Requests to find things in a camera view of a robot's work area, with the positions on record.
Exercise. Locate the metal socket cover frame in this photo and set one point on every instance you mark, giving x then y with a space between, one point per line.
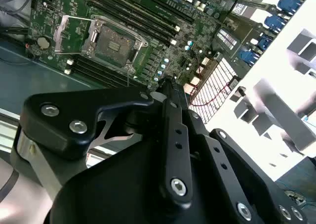
59 34

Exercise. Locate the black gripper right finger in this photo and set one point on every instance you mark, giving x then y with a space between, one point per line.
222 164

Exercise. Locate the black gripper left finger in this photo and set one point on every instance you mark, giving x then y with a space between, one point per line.
61 125

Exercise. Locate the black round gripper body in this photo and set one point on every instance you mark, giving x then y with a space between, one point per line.
118 189

